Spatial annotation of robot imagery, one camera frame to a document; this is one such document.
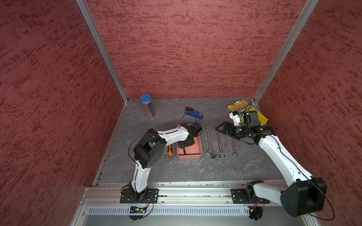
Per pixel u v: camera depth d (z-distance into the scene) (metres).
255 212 0.69
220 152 0.92
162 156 0.88
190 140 0.77
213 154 0.89
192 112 1.09
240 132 0.67
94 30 0.79
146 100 0.94
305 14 0.74
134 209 0.71
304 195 0.39
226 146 0.95
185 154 0.90
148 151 0.51
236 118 0.74
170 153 0.90
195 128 0.76
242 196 0.73
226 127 0.70
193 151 0.89
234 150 0.92
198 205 0.72
